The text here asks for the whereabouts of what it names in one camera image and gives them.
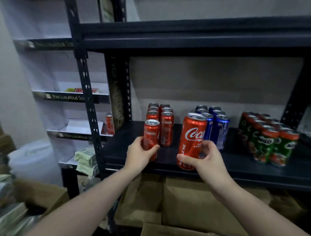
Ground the dark box with gold print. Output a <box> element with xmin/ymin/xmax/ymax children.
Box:
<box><xmin>106</xmin><ymin>56</ymin><xmax>125</xmax><ymax>132</ymax></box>

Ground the red aluminium drink can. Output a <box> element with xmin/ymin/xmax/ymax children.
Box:
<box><xmin>143</xmin><ymin>119</ymin><xmax>161</xmax><ymax>162</ymax></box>
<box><xmin>177</xmin><ymin>112</ymin><xmax>208</xmax><ymax>171</ymax></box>
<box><xmin>105</xmin><ymin>112</ymin><xmax>115</xmax><ymax>136</ymax></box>

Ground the cluster of green drink cans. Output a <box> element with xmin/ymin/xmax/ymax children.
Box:
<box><xmin>237</xmin><ymin>111</ymin><xmax>300</xmax><ymax>168</ymax></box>

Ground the pile of pale green packets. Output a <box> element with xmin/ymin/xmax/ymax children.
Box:
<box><xmin>74</xmin><ymin>145</ymin><xmax>99</xmax><ymax>177</ymax></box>

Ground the stack of cardboard boxes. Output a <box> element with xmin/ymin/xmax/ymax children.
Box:
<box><xmin>0</xmin><ymin>123</ymin><xmax>17</xmax><ymax>176</ymax></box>

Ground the cluster of blue soda cans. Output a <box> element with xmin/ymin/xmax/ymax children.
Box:
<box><xmin>195</xmin><ymin>105</ymin><xmax>231</xmax><ymax>151</ymax></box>

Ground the stack of clear wrapped packets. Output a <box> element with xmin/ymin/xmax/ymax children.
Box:
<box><xmin>0</xmin><ymin>201</ymin><xmax>41</xmax><ymax>236</ymax></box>

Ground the white plastic bag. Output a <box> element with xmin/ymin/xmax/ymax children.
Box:
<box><xmin>8</xmin><ymin>140</ymin><xmax>64</xmax><ymax>187</ymax></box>

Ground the framed picture board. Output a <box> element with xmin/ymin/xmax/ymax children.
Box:
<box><xmin>98</xmin><ymin>0</ymin><xmax>115</xmax><ymax>23</ymax></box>

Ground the colourful flat packet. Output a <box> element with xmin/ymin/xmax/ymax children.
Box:
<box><xmin>64</xmin><ymin>88</ymin><xmax>99</xmax><ymax>94</ymax></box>

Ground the person's left hand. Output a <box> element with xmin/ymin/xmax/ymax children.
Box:
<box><xmin>124</xmin><ymin>137</ymin><xmax>160</xmax><ymax>176</ymax></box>

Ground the cluster of red soda cans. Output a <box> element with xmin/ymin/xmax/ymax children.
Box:
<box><xmin>146</xmin><ymin>103</ymin><xmax>175</xmax><ymax>147</ymax></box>

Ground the person's left forearm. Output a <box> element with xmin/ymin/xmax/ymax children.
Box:
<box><xmin>24</xmin><ymin>168</ymin><xmax>138</xmax><ymax>236</ymax></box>

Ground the clear plastic container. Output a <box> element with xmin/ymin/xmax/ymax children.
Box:
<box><xmin>297</xmin><ymin>105</ymin><xmax>311</xmax><ymax>147</ymax></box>

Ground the white tiered display shelf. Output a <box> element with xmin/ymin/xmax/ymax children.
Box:
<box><xmin>12</xmin><ymin>38</ymin><xmax>115</xmax><ymax>171</ymax></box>

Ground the large brown cardboard box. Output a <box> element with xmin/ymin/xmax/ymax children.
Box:
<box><xmin>162</xmin><ymin>177</ymin><xmax>273</xmax><ymax>236</ymax></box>

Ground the dark metal shelving rack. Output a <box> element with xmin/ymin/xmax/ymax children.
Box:
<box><xmin>64</xmin><ymin>0</ymin><xmax>311</xmax><ymax>236</ymax></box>

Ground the white box with script print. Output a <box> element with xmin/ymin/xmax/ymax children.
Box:
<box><xmin>77</xmin><ymin>175</ymin><xmax>102</xmax><ymax>194</ymax></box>

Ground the person's right forearm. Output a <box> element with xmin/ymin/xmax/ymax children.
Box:
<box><xmin>211</xmin><ymin>181</ymin><xmax>310</xmax><ymax>236</ymax></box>

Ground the person's right hand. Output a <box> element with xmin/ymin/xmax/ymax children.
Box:
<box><xmin>177</xmin><ymin>140</ymin><xmax>238</xmax><ymax>198</ymax></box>

